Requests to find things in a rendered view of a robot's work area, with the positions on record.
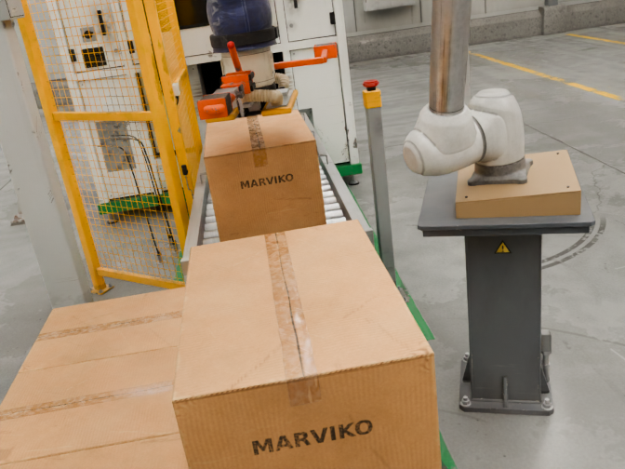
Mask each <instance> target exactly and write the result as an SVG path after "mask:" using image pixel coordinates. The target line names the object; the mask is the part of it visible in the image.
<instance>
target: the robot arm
mask: <svg viewBox="0 0 625 469"><path fill-rule="evenodd" d="M471 8H472V0H432V37H431V66H430V94H429V103H428V104H427V105H426V106H424V107H423V109H422V110H421V111H420V113H419V118H418V121H417V123H416V125H415V127H414V130H413V131H411V132H410V133H409V134H408V135H407V137H406V140H405V142H404V148H403V156H404V159H405V161H406V164H407V166H408V167H409V168H410V169H411V170H412V171H413V172H415V173H418V174H420V175H422V176H441V175H445V174H449V173H452V172H455V171H458V170H460V169H463V168H466V167H468V166H470V165H472V164H474V172H473V174H472V176H471V177H470V178H469V179H468V180H467V182H468V185H469V186H475V185H486V184H510V183H515V184H525V183H527V174H528V171H529V169H530V167H531V166H532V165H533V159H529V158H527V159H525V132H524V123H523V117H522V113H521V109H520V107H519V104H518V102H517V100H516V98H515V97H514V96H513V94H511V92H510V91H509V90H508V89H505V88H489V89H484V90H481V91H479V92H478V93H477V94H476V95H474V96H473V97H472V99H471V100H470V102H469V104H468V106H469V108H468V107H467V106H466V105H465V104H464V101H465V87H466V74H467V61H468V47H469V34H470V21H471Z"/></svg>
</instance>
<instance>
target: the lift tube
mask: <svg viewBox="0 0 625 469"><path fill-rule="evenodd" d="M206 12H207V17H208V22H209V25H210V28H211V31H212V33H213V34H214V35H228V34H242V33H248V32H254V31H258V30H263V29H267V28H271V27H272V26H273V15H272V9H271V5H270V2H269V0H207V3H206ZM275 44H277V42H276V40H275V39H274V40H272V41H269V42H264V43H260V44H255V45H249V46H242V47H235V48H236V52H237V51H245V50H250V49H256V48H262V47H268V46H272V45H275ZM213 52H214V53H228V52H230V51H229V49H228V48H227V47H226V48H213Z"/></svg>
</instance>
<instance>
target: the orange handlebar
mask: <svg viewBox="0 0 625 469"><path fill-rule="evenodd" d="M327 57H328V50H327V49H324V50H323V51H322V55H321V57H318V58H310V59H303V60H290V61H282V62H275V63H274V64H273V65H274V69H275V70H277V69H285V68H292V67H300V66H307V65H314V64H322V63H326V62H327ZM241 84H243V85H244V88H245V87H246V83H245V82H244V81H241V82H237V83H234V82H231V83H227V84H223V85H222V86H220V87H219V88H228V87H239V86H240V85H241ZM225 109H226V107H225V105H223V104H216V105H207V106H205V108H204V112H205V113H206V114H219V113H222V112H224V111H225Z"/></svg>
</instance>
